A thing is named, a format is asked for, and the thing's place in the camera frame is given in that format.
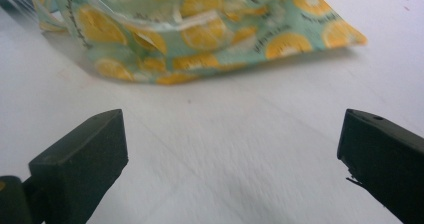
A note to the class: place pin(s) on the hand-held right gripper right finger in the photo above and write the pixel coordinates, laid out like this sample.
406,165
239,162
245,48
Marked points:
383,157

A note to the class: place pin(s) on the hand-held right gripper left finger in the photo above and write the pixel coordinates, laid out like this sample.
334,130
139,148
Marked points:
83,164

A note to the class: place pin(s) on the orange-slice print fabric bag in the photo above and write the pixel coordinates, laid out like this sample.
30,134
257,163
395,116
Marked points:
200,34

